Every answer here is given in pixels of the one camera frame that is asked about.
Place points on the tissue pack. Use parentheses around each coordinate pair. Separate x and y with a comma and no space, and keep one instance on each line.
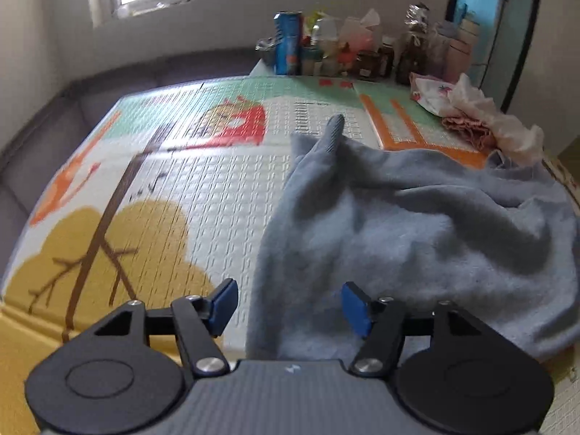
(362,29)

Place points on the brown glass bottle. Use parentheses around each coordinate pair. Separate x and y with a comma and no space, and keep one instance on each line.
(387,61)

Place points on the pink tumbler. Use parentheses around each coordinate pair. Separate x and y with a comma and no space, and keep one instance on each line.
(458,61)

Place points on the dark glass jar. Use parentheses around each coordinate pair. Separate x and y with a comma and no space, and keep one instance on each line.
(368,65)

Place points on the clear glass cup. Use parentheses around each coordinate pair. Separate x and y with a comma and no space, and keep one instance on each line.
(266,52)

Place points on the blue door panel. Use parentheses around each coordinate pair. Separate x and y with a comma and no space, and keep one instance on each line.
(489,18)

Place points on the grey fabric playpen fence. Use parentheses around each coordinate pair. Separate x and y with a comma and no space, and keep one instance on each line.
(54,113)

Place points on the green lid jar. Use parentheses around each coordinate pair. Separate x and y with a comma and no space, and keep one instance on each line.
(311,61)

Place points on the blue drink can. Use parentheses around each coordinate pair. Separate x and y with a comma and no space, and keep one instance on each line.
(288,43)

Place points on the clear baby bottle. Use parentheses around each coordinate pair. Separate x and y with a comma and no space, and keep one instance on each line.
(326,45)

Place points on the pink ruffled garment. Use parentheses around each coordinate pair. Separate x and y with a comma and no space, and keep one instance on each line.
(469,131)

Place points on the silver foil bag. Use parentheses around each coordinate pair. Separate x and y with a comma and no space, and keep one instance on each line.
(417,17)

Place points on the white floral baby garment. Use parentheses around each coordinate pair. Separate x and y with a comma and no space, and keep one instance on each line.
(498,122)

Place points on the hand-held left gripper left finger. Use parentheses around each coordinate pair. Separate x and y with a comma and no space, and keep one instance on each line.
(224,306)

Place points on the dark printed bag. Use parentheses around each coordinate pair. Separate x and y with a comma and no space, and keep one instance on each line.
(413,59)

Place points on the printed foam play mat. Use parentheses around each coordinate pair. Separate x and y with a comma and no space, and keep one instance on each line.
(181,190)

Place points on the purple printed cup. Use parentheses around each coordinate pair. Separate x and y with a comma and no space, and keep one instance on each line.
(443,47)

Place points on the grey sweatshirt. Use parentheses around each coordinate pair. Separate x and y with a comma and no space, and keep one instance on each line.
(408,235)

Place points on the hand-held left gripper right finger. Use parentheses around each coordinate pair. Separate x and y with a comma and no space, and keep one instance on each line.
(355,308)

